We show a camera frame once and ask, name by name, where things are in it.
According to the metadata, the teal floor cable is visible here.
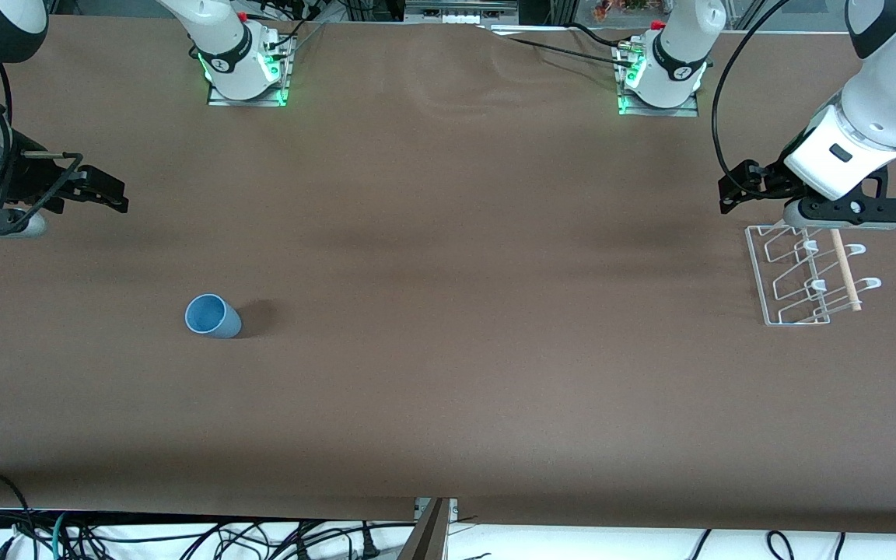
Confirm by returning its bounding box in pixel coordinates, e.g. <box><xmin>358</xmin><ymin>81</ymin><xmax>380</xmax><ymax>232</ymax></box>
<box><xmin>49</xmin><ymin>511</ymin><xmax>70</xmax><ymax>560</ymax></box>

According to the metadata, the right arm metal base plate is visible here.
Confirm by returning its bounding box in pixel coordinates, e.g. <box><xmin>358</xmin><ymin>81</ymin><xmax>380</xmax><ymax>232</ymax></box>
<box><xmin>207</xmin><ymin>31</ymin><xmax>295</xmax><ymax>108</ymax></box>

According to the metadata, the metal table edge bracket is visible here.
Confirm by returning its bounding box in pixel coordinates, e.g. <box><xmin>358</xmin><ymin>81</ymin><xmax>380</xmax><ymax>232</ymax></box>
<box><xmin>414</xmin><ymin>497</ymin><xmax>459</xmax><ymax>523</ymax></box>

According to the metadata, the grey power strip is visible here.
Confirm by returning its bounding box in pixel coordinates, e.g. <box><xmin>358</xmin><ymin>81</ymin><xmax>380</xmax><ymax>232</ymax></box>
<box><xmin>404</xmin><ymin>0</ymin><xmax>520</xmax><ymax>25</ymax></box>

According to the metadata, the orange background clutter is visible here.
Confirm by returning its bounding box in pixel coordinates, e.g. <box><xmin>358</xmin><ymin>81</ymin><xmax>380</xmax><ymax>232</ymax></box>
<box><xmin>591</xmin><ymin>0</ymin><xmax>676</xmax><ymax>22</ymax></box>

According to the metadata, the blue plastic cup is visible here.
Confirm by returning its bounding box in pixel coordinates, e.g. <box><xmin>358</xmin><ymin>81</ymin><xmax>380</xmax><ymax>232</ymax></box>
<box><xmin>184</xmin><ymin>293</ymin><xmax>243</xmax><ymax>340</ymax></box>

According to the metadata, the long black table cable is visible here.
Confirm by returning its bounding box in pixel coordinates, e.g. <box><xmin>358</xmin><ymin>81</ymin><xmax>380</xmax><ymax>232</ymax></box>
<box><xmin>487</xmin><ymin>28</ymin><xmax>635</xmax><ymax>69</ymax></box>

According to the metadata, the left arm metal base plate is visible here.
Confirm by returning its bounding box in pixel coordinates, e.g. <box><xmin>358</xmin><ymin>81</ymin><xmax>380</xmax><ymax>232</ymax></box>
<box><xmin>617</xmin><ymin>43</ymin><xmax>700</xmax><ymax>118</ymax></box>

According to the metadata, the short black table cable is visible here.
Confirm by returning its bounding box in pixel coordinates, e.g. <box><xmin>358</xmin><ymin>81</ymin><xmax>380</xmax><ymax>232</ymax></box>
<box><xmin>569</xmin><ymin>22</ymin><xmax>632</xmax><ymax>52</ymax></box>

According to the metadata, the brown table cover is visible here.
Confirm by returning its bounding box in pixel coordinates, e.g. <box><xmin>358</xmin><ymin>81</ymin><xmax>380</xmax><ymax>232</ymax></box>
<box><xmin>0</xmin><ymin>14</ymin><xmax>896</xmax><ymax>536</ymax></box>

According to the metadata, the left arm black wrist cable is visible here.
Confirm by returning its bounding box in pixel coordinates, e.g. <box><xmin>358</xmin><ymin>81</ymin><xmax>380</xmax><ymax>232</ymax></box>
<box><xmin>712</xmin><ymin>0</ymin><xmax>796</xmax><ymax>200</ymax></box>

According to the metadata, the brown wooden post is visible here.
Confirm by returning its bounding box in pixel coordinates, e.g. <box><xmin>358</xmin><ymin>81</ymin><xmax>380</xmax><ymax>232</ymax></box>
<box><xmin>395</xmin><ymin>498</ymin><xmax>451</xmax><ymax>560</ymax></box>

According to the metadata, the white wire rack wooden rod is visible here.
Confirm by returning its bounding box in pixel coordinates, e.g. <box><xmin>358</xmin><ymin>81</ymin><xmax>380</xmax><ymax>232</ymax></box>
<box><xmin>745</xmin><ymin>224</ymin><xmax>883</xmax><ymax>327</ymax></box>

